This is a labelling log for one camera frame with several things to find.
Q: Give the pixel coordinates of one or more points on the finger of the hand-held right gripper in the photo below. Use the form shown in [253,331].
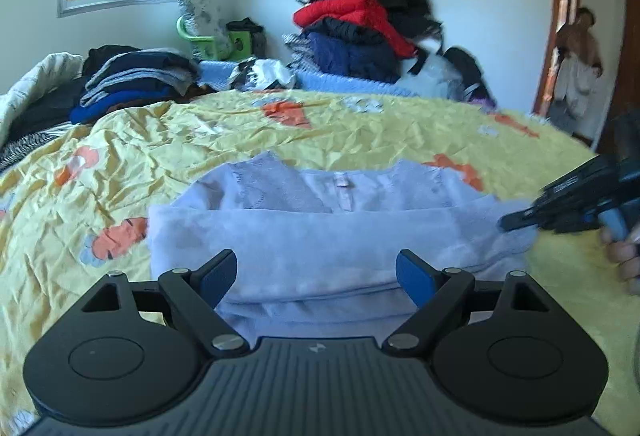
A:
[517,220]

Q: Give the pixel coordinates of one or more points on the yellow printed blanket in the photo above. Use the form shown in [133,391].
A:
[150,156]

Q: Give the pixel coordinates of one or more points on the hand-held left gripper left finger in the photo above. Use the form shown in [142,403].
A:
[220,273]

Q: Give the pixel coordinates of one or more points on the green plastic chair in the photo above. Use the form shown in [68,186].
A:
[237,44]

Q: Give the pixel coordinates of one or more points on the white floral cushion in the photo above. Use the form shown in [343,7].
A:
[202,14]

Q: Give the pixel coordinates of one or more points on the crumpled white plastic bag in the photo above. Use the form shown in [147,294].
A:
[267,72]

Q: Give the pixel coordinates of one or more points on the black white striped cloth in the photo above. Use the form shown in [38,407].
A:
[30,144]

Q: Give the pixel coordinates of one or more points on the stack of folded dark clothes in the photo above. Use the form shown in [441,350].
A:
[130,81]

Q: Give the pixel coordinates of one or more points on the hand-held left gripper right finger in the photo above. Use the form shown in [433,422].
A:
[412,273]

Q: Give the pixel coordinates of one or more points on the blue knitted blanket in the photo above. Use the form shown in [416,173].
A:
[340,84]

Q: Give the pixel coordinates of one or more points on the navy jacket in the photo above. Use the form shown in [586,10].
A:
[350,54]

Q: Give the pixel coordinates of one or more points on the wooden door frame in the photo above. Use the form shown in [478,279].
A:
[550,16]

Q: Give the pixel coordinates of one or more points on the person's right hand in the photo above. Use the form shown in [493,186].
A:
[627,261]

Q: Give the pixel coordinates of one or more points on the pale plastic bag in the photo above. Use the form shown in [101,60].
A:
[430,71]

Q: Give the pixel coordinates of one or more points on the white quilt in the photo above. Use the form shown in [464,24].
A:
[30,86]

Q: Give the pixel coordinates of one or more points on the grey patterned cloth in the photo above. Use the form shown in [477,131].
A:
[297,51]

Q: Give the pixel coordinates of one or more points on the black backpack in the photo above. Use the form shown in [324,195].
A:
[467,71]

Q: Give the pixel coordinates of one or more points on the lavender small garment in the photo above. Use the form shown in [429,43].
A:
[325,236]

